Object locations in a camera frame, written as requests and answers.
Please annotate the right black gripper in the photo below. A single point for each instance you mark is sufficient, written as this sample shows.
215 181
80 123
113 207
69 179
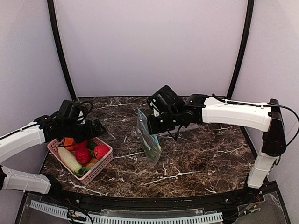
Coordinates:
151 123

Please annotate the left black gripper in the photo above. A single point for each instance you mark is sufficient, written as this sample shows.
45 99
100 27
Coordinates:
92 127

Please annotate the clear zip bag blue zipper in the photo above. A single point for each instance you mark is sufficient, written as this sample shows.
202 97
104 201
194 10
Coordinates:
142 131

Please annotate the green toy chili pepper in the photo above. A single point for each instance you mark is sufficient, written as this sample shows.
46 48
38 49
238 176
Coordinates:
150 149

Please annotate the white toy radish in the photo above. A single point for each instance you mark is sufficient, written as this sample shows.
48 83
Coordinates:
69 160

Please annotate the green toy leafy vegetable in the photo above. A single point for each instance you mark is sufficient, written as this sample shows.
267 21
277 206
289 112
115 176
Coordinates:
81 172

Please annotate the pink perforated plastic basket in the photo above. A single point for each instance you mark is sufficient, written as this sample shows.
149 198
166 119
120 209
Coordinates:
95 170

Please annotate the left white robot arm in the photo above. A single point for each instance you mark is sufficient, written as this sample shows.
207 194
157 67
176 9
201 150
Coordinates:
68 121

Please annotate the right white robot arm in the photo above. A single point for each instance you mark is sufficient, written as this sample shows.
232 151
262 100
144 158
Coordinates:
171 111

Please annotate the red toy fruit left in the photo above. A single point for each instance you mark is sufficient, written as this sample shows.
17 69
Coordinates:
78 146

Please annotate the red toy fruit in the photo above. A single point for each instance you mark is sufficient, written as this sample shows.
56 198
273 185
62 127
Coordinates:
78 146
83 155

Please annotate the red toy tomato right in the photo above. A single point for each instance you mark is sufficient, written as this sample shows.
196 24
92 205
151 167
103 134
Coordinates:
100 151

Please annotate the red toy fruit front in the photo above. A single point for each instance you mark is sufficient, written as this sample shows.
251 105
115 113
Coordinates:
83 155

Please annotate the orange toy fruit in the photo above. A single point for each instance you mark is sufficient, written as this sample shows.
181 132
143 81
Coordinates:
69 144

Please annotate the brown toy potato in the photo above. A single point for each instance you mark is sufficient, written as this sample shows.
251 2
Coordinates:
91 163

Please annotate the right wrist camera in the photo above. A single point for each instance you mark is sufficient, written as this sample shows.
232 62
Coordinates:
156 111

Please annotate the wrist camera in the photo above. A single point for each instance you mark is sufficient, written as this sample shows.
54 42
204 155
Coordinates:
85 108
156 111

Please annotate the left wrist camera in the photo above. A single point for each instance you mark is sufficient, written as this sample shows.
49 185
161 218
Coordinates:
85 108

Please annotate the white slotted cable duct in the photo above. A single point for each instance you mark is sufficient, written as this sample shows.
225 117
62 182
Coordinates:
196 216

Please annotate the black front rail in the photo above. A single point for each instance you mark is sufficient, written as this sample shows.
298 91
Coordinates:
226 202

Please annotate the left black frame post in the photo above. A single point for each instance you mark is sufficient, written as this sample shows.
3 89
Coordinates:
59 49

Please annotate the black frame post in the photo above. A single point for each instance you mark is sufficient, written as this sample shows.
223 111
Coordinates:
59 49
242 48

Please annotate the right black frame post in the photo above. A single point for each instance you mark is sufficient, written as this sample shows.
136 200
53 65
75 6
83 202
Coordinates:
242 48

